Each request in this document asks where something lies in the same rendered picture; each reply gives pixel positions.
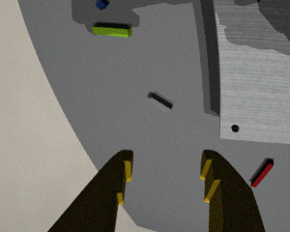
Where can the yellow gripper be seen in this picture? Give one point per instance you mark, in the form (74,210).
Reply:
(233,207)

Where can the small blue cube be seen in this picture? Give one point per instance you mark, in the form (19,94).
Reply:
(102,4)

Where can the lime green rod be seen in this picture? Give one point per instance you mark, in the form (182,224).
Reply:
(109,30)

